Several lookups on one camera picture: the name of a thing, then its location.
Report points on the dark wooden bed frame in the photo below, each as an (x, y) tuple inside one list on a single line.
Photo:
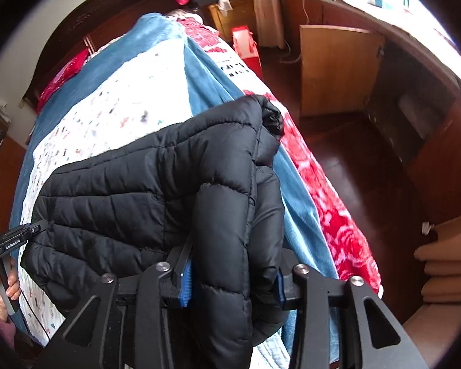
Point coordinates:
[(91, 25)]

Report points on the wooden wardrobe shelf unit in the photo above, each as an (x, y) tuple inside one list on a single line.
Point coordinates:
[(11, 158)]

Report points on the red pillow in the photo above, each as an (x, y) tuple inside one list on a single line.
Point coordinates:
[(66, 73)]

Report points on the folded tan blankets stack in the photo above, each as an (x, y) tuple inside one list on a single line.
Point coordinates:
[(442, 260)]

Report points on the wooden window desk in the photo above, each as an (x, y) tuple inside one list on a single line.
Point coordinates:
[(415, 104)]

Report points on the red floral bed sheet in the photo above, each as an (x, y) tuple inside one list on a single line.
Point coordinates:
[(348, 247)]

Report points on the white patterned muslin blanket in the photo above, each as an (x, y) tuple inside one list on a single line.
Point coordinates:
[(145, 161)]

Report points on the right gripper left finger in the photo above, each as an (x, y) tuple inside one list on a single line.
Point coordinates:
[(124, 321)]

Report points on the black quilted puffer jacket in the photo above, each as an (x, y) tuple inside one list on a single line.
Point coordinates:
[(209, 179)]

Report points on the person's left hand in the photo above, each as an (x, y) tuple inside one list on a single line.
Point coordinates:
[(12, 291)]

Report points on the blue bed cover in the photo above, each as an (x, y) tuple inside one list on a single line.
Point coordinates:
[(150, 78)]

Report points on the open wooden cabinet door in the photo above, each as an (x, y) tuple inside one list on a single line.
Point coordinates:
[(339, 68)]

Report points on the red box on floor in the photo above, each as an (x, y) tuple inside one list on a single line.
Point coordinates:
[(245, 46)]

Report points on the beige curtain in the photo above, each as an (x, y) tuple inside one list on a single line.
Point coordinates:
[(269, 23)]

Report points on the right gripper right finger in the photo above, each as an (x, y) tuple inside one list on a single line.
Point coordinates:
[(369, 334)]

